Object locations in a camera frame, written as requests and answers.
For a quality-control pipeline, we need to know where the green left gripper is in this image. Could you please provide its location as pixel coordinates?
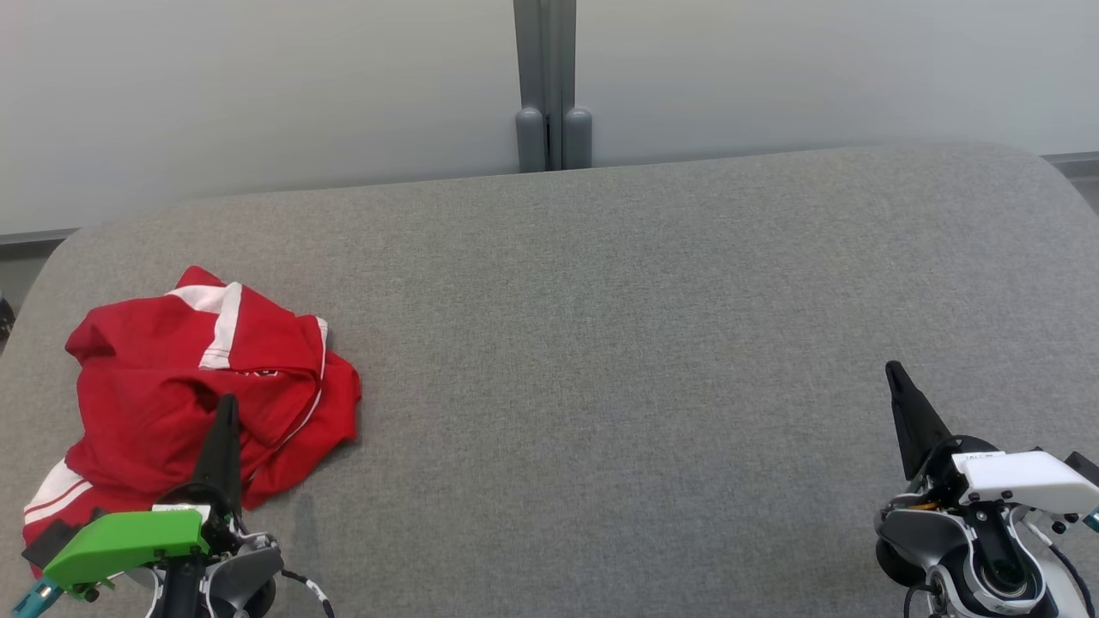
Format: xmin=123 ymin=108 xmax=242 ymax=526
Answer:
xmin=43 ymin=393 xmax=252 ymax=595

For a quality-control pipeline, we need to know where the red basketball jersey shirt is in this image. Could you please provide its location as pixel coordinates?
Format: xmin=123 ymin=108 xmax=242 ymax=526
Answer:
xmin=21 ymin=369 xmax=250 ymax=576

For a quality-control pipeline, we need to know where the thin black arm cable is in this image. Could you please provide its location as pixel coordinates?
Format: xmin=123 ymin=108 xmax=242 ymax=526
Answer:
xmin=1043 ymin=539 xmax=1098 ymax=618
xmin=279 ymin=566 xmax=336 ymax=618

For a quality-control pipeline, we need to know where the grey cylinder post foot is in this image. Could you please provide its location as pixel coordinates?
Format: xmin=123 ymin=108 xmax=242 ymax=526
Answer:
xmin=562 ymin=106 xmax=594 ymax=170
xmin=515 ymin=106 xmax=548 ymax=173

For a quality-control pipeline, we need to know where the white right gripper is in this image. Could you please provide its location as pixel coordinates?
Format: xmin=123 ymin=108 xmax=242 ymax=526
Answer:
xmin=884 ymin=360 xmax=1099 ymax=517

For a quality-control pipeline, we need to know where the grey partition post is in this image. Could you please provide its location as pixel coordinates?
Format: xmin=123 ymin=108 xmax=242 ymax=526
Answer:
xmin=513 ymin=0 xmax=578 ymax=173

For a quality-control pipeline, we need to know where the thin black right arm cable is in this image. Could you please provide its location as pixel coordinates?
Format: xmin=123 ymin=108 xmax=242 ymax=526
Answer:
xmin=1043 ymin=539 xmax=1098 ymax=618

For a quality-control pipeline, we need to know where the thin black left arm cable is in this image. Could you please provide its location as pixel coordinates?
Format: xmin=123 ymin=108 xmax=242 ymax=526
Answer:
xmin=279 ymin=566 xmax=336 ymax=618

